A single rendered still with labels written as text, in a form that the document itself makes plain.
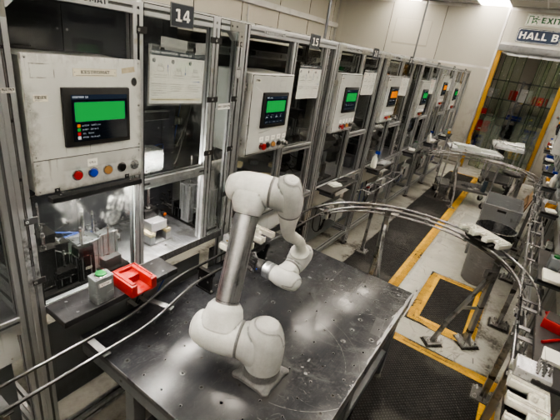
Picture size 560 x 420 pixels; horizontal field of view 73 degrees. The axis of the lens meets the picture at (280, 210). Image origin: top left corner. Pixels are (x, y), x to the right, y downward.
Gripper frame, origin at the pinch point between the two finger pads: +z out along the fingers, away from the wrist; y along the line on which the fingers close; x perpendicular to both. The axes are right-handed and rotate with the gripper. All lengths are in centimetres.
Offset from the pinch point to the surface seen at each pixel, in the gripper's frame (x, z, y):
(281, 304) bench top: -4.1, -31.6, -19.8
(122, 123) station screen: 56, 17, 72
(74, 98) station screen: 74, 18, 82
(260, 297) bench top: -1.2, -19.6, -19.8
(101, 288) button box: 74, 7, 10
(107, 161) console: 62, 20, 57
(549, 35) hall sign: -797, -82, 199
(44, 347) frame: 91, 22, -17
